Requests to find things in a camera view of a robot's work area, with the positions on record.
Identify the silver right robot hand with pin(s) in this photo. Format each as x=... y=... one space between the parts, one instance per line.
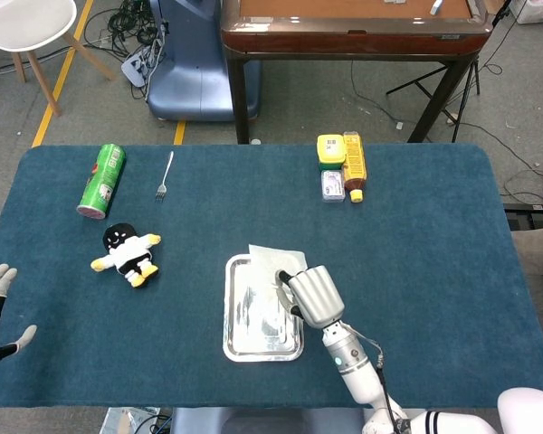
x=319 y=296

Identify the white paper sheet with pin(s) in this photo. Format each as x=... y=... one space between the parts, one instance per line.
x=271 y=257

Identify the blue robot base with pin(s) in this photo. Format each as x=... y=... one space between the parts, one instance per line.
x=190 y=81

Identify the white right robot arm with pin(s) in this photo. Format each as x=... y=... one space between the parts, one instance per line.
x=357 y=366

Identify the shiny metal tray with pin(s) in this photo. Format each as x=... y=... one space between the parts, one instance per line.
x=249 y=330

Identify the teal table cloth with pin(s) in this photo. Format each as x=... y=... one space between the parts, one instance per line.
x=253 y=217

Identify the small clear plastic box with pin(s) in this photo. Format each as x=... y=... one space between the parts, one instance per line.
x=333 y=185

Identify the grey blue robot torso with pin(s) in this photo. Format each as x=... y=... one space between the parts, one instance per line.
x=276 y=422

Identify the yellow capped honey bottle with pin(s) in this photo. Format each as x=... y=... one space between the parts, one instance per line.
x=354 y=163

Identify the yellow lidded tub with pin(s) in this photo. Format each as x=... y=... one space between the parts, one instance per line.
x=330 y=151

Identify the black white plush doll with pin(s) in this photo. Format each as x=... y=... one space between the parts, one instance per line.
x=126 y=253

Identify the clear plastic bag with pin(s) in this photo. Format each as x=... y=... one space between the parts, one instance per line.
x=122 y=420

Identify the green chips can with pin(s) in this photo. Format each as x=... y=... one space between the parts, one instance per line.
x=101 y=181

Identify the silver fork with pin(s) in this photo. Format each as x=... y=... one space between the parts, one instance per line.
x=161 y=190

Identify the beige trouser leg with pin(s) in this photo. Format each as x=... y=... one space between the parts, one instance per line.
x=538 y=251

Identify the black segmented track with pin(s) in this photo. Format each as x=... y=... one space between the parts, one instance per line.
x=531 y=214

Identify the brown mahjong table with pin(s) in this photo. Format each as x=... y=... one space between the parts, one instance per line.
x=344 y=43

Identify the white power strip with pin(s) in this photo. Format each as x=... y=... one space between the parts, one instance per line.
x=136 y=68

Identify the pair of white mahjong tiles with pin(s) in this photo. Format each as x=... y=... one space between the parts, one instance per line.
x=394 y=1

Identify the white chair wooden legs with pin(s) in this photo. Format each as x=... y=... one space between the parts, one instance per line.
x=27 y=22

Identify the white storage box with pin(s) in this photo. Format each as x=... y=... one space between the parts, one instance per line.
x=538 y=9

